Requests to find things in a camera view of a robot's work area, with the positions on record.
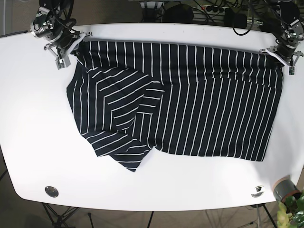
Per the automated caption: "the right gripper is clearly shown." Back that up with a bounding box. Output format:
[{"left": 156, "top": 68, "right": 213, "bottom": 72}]
[{"left": 44, "top": 31, "right": 92, "bottom": 70}]

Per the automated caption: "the grey plant pot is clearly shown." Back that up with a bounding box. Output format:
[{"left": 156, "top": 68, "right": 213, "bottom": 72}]
[{"left": 272, "top": 176, "right": 302, "bottom": 203}]

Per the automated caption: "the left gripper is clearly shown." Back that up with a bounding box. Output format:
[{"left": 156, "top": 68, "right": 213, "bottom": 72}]
[{"left": 259, "top": 33, "right": 301, "bottom": 76}]

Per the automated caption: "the metal table grommet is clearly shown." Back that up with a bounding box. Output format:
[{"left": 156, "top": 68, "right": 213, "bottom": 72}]
[
  {"left": 251, "top": 185, "right": 265, "bottom": 198},
  {"left": 45, "top": 186, "right": 59, "bottom": 198}
]

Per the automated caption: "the black white striped T-shirt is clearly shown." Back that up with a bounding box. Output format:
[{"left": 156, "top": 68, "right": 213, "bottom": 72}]
[{"left": 66, "top": 41, "right": 284, "bottom": 171}]

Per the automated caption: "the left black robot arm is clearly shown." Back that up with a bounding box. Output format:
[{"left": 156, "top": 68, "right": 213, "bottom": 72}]
[{"left": 232, "top": 0, "right": 304, "bottom": 76}]

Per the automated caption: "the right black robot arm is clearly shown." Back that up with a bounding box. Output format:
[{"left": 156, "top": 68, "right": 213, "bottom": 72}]
[{"left": 30, "top": 0, "right": 92, "bottom": 69}]

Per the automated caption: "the green plant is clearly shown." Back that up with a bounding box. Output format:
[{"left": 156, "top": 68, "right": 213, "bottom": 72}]
[{"left": 277, "top": 192, "right": 304, "bottom": 228}]

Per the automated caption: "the right metal table grommet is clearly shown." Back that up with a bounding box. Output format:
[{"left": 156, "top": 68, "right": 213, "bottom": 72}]
[{"left": 251, "top": 185, "right": 265, "bottom": 198}]

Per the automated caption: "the left metal table grommet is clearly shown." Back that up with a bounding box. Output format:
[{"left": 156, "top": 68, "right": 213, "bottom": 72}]
[{"left": 45, "top": 186, "right": 59, "bottom": 198}]

